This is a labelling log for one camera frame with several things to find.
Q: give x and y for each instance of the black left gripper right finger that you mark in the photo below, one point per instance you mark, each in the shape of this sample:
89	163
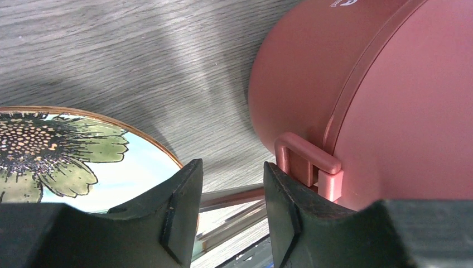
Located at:
307	230

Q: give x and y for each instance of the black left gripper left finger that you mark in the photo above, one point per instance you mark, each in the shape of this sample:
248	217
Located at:
154	229

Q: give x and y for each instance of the light green ceramic plate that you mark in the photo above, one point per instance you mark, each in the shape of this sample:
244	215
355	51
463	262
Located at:
88	161

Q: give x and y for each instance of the red lunch box with food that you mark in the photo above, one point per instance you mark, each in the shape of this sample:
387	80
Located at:
408	131

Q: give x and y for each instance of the red steel-lined lunch box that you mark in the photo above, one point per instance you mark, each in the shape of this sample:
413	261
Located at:
312	62

